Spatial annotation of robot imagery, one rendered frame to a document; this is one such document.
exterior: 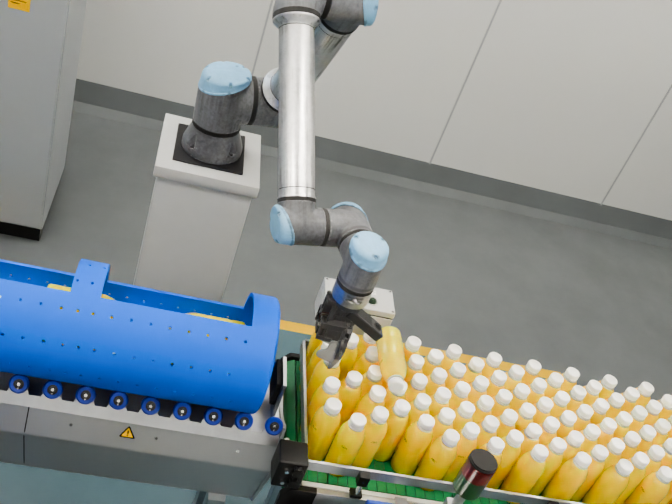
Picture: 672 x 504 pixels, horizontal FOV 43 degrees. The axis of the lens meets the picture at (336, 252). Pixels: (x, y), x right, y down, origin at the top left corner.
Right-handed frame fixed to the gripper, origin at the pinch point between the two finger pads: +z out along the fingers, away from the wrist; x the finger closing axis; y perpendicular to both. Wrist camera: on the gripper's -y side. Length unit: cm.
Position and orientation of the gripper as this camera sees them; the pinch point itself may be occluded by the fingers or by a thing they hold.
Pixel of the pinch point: (332, 358)
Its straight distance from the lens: 215.7
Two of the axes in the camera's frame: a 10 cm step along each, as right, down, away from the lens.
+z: -3.0, 7.6, 5.8
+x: 0.4, 6.2, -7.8
